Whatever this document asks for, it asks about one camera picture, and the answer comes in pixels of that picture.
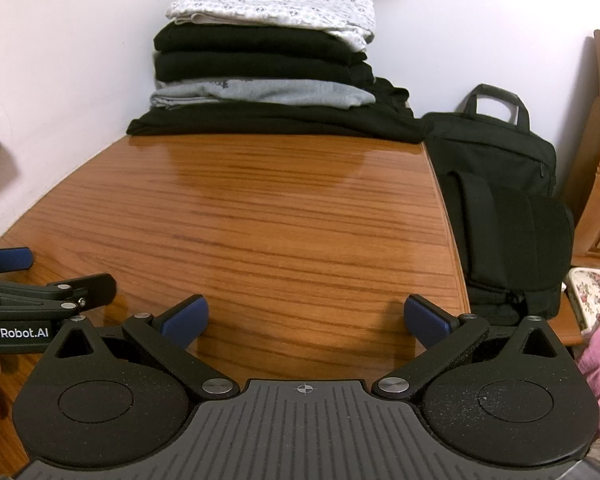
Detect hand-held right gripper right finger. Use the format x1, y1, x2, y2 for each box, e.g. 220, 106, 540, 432
371, 295, 578, 402

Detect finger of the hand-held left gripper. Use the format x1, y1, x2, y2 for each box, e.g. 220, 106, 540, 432
0, 274, 117, 320
0, 247, 34, 276

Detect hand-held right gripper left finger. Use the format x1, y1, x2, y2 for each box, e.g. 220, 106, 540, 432
42, 294, 241, 402

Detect white patterned shirt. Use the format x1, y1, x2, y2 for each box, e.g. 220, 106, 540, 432
166, 0, 377, 52

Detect black laptop bag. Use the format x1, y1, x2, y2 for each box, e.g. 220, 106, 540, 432
421, 84, 576, 327

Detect floral seat cushion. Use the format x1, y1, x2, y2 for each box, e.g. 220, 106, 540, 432
565, 266, 600, 335

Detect black flat garment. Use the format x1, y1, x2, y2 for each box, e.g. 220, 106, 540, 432
126, 77, 429, 144

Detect grey folded garment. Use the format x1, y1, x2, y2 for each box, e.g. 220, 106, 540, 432
149, 77, 377, 112

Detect black folded garment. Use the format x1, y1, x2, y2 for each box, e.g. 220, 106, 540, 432
154, 50, 377, 87

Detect black knitted sweater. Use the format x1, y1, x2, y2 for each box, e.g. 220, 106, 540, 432
153, 22, 369, 67

